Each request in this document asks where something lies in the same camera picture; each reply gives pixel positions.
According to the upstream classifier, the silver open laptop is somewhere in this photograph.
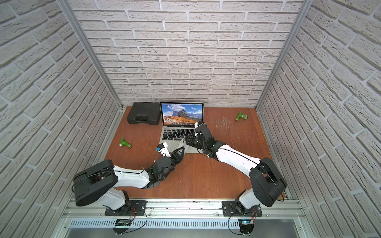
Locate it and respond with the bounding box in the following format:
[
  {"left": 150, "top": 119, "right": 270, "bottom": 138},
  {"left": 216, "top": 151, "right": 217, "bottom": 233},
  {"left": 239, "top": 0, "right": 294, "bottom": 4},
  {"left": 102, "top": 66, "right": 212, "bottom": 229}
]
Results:
[{"left": 160, "top": 102, "right": 204, "bottom": 152}]

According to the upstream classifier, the left controller board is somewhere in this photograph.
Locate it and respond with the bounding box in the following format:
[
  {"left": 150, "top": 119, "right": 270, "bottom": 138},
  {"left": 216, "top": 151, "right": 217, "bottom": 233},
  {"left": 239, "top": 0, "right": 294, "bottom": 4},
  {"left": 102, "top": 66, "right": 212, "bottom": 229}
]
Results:
[{"left": 113, "top": 219, "right": 132, "bottom": 235}]

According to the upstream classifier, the right aluminium corner post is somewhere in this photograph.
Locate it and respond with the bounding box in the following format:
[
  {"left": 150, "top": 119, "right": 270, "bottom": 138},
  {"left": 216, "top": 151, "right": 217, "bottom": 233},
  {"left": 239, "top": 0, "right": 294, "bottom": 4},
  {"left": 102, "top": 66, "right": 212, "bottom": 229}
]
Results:
[{"left": 256, "top": 0, "right": 314, "bottom": 111}]

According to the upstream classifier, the green toy drill left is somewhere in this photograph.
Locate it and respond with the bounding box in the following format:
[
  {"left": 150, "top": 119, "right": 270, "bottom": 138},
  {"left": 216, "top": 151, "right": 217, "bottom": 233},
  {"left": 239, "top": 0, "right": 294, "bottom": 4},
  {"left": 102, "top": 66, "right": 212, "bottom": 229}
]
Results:
[{"left": 119, "top": 138, "right": 132, "bottom": 148}]

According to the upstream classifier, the aluminium front rail frame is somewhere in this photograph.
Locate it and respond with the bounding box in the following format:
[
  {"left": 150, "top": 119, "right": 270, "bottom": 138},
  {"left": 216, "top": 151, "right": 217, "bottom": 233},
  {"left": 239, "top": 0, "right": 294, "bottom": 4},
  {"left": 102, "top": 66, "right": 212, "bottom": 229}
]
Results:
[{"left": 60, "top": 198, "right": 307, "bottom": 230}]

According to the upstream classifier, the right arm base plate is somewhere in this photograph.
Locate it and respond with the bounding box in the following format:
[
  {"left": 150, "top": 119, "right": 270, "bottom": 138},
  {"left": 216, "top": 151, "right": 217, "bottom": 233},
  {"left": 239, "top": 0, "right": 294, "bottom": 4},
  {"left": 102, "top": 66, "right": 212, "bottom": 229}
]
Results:
[{"left": 222, "top": 200, "right": 263, "bottom": 217}]

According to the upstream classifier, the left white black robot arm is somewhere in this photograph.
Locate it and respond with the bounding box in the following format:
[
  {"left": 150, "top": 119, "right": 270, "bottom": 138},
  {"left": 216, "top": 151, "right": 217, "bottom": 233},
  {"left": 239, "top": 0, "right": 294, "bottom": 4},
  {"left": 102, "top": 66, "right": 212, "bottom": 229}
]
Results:
[{"left": 72, "top": 143, "right": 189, "bottom": 211}]

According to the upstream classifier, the left aluminium corner post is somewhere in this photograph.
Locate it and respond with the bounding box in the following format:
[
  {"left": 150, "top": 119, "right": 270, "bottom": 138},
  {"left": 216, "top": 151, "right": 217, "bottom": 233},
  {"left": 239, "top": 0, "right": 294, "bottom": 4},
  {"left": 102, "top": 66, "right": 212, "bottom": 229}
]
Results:
[{"left": 57, "top": 0, "right": 123, "bottom": 110}]

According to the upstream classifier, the aluminium corner post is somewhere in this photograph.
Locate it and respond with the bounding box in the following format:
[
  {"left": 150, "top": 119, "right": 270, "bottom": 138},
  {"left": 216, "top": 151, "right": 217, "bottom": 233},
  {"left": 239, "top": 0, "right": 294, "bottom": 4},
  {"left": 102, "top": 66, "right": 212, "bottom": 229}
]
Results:
[
  {"left": 256, "top": 0, "right": 314, "bottom": 111},
  {"left": 57, "top": 0, "right": 123, "bottom": 110}
]

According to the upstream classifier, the green toy drill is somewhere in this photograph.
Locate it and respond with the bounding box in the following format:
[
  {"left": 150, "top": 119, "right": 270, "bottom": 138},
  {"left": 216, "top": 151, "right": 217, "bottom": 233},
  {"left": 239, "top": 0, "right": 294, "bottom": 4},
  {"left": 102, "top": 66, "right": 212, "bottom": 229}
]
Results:
[
  {"left": 235, "top": 112, "right": 248, "bottom": 122},
  {"left": 119, "top": 138, "right": 132, "bottom": 148}
]

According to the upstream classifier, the green toy drill right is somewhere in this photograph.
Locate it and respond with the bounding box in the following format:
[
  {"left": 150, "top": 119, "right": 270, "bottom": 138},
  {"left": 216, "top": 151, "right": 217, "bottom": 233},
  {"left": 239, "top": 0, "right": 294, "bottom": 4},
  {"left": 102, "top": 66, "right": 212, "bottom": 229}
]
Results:
[{"left": 235, "top": 112, "right": 248, "bottom": 122}]

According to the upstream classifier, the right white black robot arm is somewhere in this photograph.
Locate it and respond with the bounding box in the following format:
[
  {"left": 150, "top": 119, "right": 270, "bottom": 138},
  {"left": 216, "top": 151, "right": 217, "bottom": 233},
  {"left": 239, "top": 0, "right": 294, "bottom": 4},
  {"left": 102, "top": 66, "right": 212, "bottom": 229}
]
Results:
[{"left": 185, "top": 121, "right": 287, "bottom": 215}]

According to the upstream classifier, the right controller board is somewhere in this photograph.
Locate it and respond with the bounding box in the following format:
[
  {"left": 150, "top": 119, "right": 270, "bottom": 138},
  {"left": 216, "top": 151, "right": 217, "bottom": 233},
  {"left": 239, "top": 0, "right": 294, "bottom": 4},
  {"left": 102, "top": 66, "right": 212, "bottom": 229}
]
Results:
[{"left": 238, "top": 219, "right": 254, "bottom": 236}]

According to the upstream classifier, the black plastic tool case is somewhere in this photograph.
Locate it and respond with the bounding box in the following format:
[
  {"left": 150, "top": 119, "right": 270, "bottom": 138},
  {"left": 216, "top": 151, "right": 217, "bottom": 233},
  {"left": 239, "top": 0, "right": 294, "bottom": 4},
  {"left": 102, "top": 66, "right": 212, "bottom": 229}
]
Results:
[{"left": 127, "top": 102, "right": 161, "bottom": 126}]

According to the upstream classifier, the controller board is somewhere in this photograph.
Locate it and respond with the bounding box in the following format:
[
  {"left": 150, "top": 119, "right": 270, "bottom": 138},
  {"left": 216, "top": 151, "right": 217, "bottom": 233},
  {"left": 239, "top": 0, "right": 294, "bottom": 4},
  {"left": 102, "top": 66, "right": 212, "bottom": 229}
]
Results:
[
  {"left": 113, "top": 219, "right": 132, "bottom": 235},
  {"left": 238, "top": 219, "right": 254, "bottom": 236}
]

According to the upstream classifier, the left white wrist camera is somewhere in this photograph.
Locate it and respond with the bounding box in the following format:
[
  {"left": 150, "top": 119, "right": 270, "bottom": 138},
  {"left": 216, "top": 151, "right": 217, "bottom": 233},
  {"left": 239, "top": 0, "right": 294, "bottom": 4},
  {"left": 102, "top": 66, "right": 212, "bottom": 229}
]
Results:
[{"left": 156, "top": 142, "right": 170, "bottom": 157}]

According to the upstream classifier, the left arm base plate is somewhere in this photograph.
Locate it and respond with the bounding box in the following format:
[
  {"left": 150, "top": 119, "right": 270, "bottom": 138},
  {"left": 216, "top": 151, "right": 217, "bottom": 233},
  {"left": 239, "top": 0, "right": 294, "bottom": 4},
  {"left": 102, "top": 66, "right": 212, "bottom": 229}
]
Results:
[{"left": 105, "top": 200, "right": 147, "bottom": 217}]

